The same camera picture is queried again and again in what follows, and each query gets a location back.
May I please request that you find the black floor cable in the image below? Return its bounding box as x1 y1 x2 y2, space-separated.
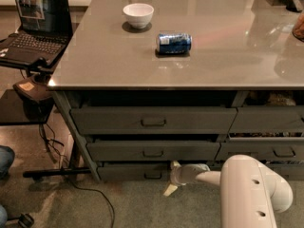
39 123 116 228

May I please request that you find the black caster wheel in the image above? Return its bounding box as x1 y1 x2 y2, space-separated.
18 214 34 228

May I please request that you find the person's leg in jeans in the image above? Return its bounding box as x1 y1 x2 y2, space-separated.
0 145 15 179

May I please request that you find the blue soda can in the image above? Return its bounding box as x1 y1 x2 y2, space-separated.
156 33 192 54

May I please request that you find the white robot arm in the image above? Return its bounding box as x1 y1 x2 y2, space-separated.
163 155 294 228

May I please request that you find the black laptop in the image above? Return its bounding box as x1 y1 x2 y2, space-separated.
0 0 73 67

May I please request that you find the white ceramic bowl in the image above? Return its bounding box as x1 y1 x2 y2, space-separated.
123 3 154 29

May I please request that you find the black laptop stand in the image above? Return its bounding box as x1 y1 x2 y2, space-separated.
0 56 91 180

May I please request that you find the brown object at table edge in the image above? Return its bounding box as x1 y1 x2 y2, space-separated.
292 13 304 41

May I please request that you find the grey cabinet frame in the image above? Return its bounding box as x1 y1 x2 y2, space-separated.
52 91 101 182

